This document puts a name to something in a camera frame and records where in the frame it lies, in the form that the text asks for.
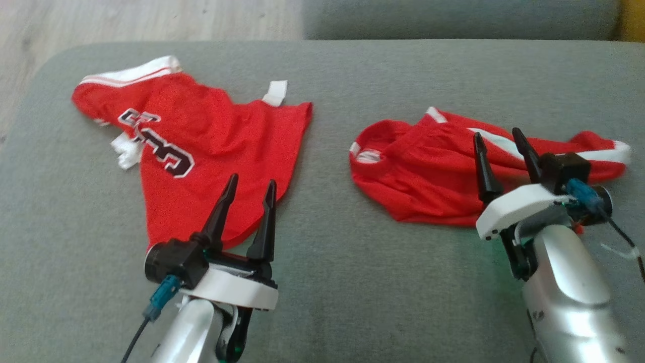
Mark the red basketball jersey number 23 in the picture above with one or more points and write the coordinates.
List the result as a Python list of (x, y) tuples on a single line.
[(227, 136)]

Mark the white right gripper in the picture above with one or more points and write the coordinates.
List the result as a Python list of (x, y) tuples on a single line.
[(514, 206)]

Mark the yellow cushion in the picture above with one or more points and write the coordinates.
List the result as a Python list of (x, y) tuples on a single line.
[(632, 20)]

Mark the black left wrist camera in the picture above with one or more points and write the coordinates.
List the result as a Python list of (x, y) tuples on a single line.
[(174, 262)]

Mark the red shorts with white trim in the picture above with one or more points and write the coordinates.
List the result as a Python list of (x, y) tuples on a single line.
[(428, 171)]

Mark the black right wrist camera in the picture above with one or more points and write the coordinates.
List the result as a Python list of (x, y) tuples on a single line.
[(567, 169)]

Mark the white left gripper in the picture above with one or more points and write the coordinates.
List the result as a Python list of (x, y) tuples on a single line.
[(237, 290)]

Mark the grey fabric sofa seat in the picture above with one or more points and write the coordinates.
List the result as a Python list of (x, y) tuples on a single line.
[(352, 282)]

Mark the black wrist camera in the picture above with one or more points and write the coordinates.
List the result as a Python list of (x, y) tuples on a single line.
[(567, 169), (174, 262)]

